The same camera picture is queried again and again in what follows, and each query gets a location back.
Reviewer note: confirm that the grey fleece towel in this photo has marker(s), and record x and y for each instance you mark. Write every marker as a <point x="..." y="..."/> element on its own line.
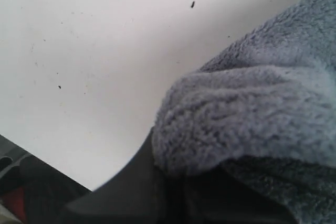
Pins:
<point x="264" y="111"/>

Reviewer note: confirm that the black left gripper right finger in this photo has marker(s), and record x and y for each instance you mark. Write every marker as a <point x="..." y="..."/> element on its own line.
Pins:
<point x="216" y="197"/>

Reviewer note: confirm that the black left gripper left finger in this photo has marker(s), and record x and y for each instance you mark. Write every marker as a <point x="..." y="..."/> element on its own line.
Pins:
<point x="139" y="193"/>

